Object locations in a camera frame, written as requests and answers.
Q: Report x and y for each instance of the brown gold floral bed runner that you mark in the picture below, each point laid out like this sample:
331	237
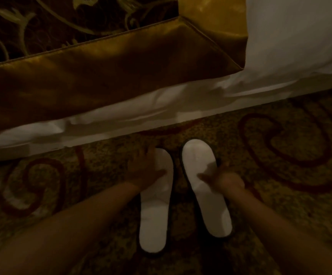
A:
111	60

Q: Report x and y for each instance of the white slipper grey trim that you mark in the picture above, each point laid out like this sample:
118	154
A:
156	211
209	206

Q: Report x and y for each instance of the person's right forearm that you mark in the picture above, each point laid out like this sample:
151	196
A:
283	234

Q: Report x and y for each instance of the person's left hand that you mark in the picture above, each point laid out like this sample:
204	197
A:
143	171

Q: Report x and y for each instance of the white bed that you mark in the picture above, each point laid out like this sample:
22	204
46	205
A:
283	40

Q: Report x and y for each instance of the person's left forearm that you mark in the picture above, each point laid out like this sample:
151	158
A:
62	234

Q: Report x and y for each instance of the person's right hand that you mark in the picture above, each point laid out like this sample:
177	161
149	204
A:
223	178

